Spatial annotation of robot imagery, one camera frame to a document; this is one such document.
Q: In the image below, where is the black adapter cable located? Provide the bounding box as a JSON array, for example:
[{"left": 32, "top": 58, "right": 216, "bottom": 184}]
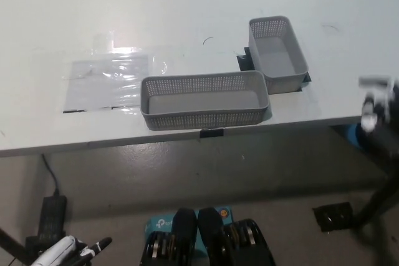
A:
[{"left": 41, "top": 153, "right": 60, "bottom": 197}]

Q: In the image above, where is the long grey perforated basket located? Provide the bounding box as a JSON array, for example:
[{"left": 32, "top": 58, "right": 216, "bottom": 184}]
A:
[{"left": 140, "top": 70, "right": 271, "bottom": 131}]

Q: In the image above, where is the clear plastic sheet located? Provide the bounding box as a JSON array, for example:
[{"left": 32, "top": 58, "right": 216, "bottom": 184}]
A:
[{"left": 62, "top": 31, "right": 168, "bottom": 114}]

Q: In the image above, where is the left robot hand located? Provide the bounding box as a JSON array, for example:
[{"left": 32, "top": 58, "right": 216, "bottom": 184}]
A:
[{"left": 25, "top": 236, "right": 113, "bottom": 266}]

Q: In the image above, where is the short grey perforated basket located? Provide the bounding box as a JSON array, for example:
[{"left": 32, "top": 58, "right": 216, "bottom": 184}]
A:
[{"left": 248, "top": 16, "right": 310, "bottom": 95}]

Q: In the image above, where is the black slanted bar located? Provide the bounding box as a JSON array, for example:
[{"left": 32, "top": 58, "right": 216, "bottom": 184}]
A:
[{"left": 0, "top": 226, "right": 31, "bottom": 264}]

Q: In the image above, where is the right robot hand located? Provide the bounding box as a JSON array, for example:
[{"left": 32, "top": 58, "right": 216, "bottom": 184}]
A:
[{"left": 358, "top": 75, "right": 399, "bottom": 135}]

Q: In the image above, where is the black box under adapter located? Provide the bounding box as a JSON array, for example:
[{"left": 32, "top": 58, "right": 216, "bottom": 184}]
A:
[{"left": 24, "top": 234, "right": 67, "bottom": 259}]

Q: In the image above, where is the black power adapter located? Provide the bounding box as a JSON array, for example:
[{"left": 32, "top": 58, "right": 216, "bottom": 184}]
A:
[{"left": 38, "top": 195, "right": 68, "bottom": 239}]

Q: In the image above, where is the blue tp-link box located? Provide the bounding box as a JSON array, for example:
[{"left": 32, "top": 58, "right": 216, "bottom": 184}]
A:
[{"left": 144, "top": 205, "right": 233, "bottom": 252}]

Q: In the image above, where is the blue round object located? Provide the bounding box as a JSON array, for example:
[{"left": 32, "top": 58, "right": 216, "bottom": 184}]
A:
[{"left": 342, "top": 124, "right": 364, "bottom": 149}]

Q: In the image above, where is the black floor socket plate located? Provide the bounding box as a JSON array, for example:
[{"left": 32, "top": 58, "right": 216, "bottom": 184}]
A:
[{"left": 312, "top": 202, "right": 357, "bottom": 233}]

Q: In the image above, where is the small black edge tape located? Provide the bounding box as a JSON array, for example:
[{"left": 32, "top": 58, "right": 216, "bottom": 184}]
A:
[{"left": 199, "top": 128, "right": 225, "bottom": 140}]

